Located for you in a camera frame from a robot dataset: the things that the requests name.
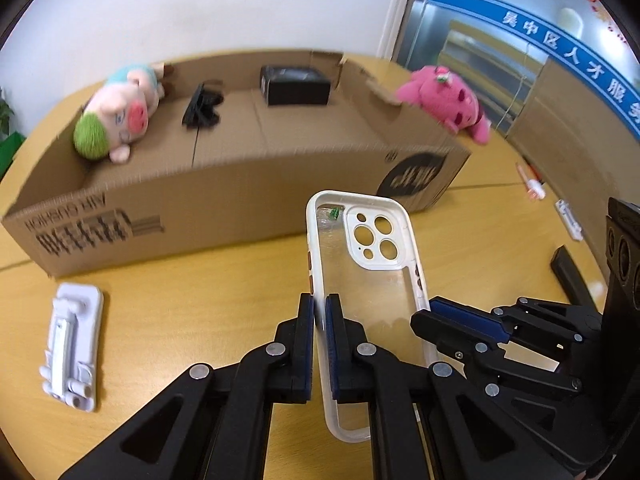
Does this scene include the pig plush toy green hair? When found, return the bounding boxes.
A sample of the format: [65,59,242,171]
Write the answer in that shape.
[73,63,172,164]

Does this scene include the potted green plant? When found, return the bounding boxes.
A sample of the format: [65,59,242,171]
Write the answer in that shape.
[0,89,14,139]

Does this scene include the white earbuds case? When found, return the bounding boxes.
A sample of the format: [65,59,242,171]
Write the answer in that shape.
[526,179,546,200]

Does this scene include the black sunglasses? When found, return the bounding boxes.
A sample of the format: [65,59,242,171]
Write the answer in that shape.
[181,79,224,129]

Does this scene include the black charger box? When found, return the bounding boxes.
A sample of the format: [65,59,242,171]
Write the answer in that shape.
[260,65,332,106]

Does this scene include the pink pen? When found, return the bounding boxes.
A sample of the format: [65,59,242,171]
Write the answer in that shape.
[515,164,539,192]

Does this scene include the beige clear phone case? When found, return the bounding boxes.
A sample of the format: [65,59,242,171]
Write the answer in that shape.
[306,191,439,443]

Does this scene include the brown cardboard box tray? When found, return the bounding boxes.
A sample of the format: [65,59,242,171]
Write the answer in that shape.
[1,50,470,278]

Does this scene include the white small stand device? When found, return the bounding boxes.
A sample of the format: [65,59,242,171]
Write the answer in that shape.
[554,200,584,242]

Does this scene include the black phone on table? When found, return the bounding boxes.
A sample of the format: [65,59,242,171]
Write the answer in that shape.
[550,245,597,310]

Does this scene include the white folding phone stand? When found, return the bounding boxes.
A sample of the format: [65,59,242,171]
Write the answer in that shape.
[39,283,104,413]

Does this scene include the pink bear plush toy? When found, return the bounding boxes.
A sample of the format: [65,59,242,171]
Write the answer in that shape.
[395,65,490,145]

